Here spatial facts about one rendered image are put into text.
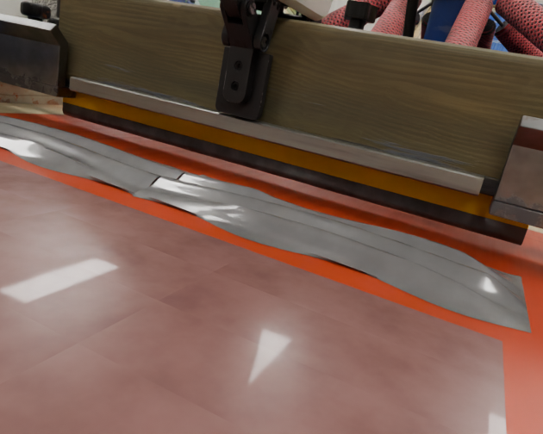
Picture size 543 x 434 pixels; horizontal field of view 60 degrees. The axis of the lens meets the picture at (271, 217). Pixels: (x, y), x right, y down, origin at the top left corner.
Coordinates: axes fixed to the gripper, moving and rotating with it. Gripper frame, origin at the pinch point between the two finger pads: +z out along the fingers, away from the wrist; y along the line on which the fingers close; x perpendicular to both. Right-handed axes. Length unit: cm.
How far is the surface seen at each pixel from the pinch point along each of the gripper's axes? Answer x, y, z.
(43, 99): -25.4, -4.4, 5.5
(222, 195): 3.5, 9.2, 5.3
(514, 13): 12, -67, -20
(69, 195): -1.3, 14.5, 6.0
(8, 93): -25.4, -0.5, 5.2
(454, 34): 5, -55, -13
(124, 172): -1.9, 10.3, 5.4
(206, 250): 6.2, 14.8, 6.0
